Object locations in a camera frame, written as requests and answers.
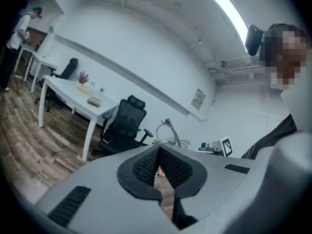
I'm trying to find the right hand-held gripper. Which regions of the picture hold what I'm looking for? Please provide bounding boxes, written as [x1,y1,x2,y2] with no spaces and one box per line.
[198,136,234,157]

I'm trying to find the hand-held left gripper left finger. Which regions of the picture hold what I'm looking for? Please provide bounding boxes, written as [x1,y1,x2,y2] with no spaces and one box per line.
[36,144,180,234]

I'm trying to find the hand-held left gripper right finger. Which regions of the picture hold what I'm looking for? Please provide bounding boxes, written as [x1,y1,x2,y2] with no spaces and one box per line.
[159,144,255,230]

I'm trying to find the clear-framed eyeglasses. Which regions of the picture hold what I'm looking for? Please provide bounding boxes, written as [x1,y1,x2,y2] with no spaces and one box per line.
[156,118,182,148]

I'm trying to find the beige bread-shaped object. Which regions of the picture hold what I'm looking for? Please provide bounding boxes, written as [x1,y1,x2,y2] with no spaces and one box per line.
[87,96,102,107]

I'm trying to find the person's black t-shirt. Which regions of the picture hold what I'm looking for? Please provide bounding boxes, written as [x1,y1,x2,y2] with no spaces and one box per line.
[241,113,298,160]

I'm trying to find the black mesh office chair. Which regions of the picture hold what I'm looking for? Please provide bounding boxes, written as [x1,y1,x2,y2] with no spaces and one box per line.
[92,95,154,157]

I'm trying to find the white desk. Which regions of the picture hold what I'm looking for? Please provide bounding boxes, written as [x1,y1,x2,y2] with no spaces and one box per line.
[14,44,37,81]
[30,52,58,94]
[38,75,120,162]

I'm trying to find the beige book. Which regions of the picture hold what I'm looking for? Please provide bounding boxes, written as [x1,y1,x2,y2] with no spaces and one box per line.
[77,85,93,95]

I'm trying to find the red plant in white pot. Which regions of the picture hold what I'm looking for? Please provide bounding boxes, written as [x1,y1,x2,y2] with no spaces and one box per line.
[77,71,90,87]

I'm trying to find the person's head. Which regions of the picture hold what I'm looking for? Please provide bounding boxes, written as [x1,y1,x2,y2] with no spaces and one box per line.
[259,23,312,91]

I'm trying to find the ceiling light strip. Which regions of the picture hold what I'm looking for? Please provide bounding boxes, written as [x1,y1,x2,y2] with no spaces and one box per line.
[209,0,249,53]

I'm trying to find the wall poster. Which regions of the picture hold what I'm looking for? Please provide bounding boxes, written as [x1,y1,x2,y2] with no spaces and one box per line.
[191,88,206,111]

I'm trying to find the white wall pipes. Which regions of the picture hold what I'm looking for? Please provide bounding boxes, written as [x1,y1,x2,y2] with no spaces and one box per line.
[204,57,266,82]

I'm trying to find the black head-worn camera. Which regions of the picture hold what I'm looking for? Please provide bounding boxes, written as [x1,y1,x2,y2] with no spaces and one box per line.
[244,24,266,57]

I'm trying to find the long wall ledge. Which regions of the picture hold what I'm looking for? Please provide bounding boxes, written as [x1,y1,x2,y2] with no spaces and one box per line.
[50,25,203,121]

